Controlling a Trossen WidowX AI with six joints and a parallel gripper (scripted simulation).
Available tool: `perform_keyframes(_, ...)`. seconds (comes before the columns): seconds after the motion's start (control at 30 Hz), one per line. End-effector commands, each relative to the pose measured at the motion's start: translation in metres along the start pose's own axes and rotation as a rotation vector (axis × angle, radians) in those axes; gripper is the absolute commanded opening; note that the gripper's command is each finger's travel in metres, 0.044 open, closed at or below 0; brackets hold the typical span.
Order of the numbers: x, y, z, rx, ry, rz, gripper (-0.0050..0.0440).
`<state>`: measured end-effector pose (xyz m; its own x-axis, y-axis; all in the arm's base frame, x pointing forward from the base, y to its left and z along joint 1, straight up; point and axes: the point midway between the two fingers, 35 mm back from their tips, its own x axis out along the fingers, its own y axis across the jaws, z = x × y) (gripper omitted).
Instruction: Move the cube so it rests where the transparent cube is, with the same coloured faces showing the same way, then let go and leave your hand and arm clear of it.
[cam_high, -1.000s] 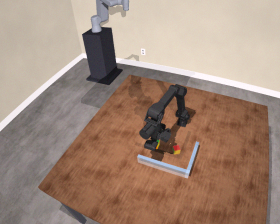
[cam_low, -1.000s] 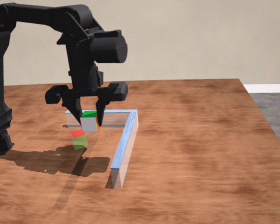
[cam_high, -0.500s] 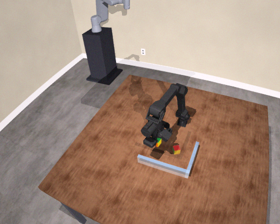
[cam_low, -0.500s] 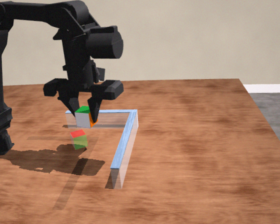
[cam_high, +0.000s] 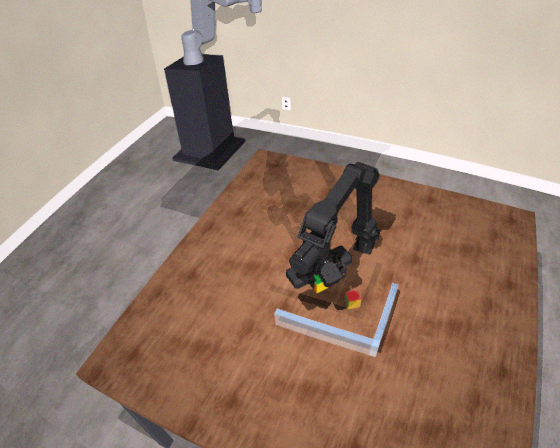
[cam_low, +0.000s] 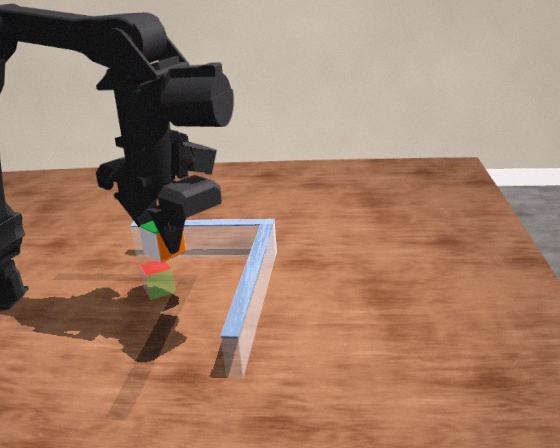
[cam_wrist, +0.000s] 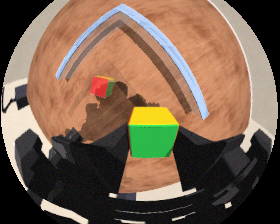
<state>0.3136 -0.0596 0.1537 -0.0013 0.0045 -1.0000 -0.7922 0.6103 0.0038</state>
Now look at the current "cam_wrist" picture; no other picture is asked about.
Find transparent red cube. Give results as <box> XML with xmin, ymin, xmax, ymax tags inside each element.
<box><xmin>90</xmin><ymin>76</ymin><xmax>115</xmax><ymax>98</ymax></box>

